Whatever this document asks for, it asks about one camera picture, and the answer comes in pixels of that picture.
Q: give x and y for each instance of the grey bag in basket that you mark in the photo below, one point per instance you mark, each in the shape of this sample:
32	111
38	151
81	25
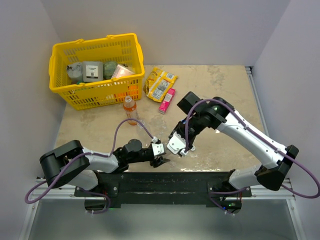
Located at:
75	71

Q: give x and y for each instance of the clear bottle left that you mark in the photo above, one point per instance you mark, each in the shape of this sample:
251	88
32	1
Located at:
141	129

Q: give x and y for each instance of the yellow snack bag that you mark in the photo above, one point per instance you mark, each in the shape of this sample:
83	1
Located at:
158	83

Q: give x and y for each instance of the yellow plastic shopping basket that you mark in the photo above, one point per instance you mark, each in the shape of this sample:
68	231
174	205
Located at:
121	48

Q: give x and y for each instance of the black base frame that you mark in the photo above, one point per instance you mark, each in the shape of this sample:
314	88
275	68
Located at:
162	188

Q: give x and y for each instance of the pink packaged item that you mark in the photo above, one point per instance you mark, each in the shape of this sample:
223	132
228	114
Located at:
121	71

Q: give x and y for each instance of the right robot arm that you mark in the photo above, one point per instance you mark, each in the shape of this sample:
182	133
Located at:
220	115

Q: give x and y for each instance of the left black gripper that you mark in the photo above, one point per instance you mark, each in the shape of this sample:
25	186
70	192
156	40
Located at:
159	161

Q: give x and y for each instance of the green round item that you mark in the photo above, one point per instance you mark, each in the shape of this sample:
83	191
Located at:
109	68

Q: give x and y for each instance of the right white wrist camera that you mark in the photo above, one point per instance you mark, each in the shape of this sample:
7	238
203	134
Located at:
177	144

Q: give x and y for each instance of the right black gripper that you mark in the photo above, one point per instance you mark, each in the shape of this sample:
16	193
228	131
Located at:
178	128

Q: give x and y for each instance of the orange drink bottle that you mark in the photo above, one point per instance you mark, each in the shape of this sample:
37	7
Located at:
130	107

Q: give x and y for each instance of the aluminium rail frame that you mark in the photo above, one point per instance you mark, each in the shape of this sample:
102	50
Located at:
266	215

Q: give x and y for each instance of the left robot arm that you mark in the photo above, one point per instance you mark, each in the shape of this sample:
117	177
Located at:
73	164

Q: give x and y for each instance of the pink carton box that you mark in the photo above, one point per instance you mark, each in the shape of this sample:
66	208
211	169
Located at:
167	101

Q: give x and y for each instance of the grey box in basket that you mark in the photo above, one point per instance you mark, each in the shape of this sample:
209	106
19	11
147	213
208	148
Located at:
92	71

